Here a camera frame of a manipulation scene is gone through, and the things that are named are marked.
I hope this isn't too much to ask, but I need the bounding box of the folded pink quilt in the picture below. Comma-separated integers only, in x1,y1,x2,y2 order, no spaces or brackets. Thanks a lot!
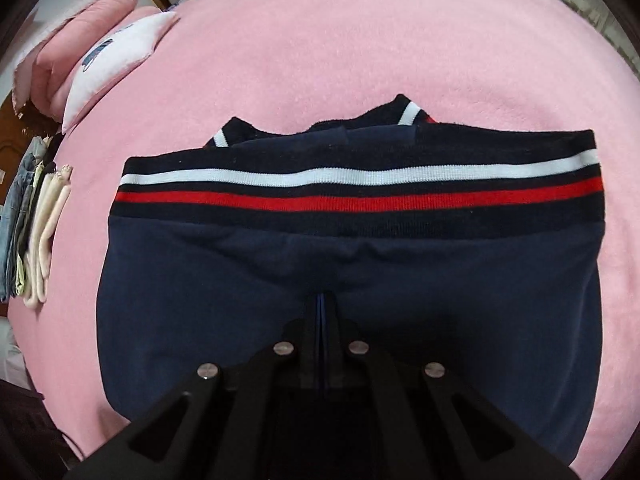
11,0,140,121

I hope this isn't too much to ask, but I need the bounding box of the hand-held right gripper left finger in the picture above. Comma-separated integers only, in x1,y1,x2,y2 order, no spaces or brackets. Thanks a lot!
62,294,324,480

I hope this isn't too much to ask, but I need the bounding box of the white printed pillow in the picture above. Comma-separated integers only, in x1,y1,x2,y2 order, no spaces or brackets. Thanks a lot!
61,10,181,133

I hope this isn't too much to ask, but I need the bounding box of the navy and red varsity jacket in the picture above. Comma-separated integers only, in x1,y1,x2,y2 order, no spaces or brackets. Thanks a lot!
95,92,608,466

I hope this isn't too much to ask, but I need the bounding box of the bed with pink blanket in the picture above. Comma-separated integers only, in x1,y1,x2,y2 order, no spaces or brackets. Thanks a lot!
7,0,640,480

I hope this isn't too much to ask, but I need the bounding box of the stack of folded clothes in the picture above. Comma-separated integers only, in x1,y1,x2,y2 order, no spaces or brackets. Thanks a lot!
0,137,47,301

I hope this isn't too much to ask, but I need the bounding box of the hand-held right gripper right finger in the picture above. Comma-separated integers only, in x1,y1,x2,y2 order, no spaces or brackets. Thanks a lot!
324,295,581,480

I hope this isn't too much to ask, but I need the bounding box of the wooden headboard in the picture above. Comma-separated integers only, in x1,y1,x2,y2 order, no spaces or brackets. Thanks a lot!
0,95,36,221

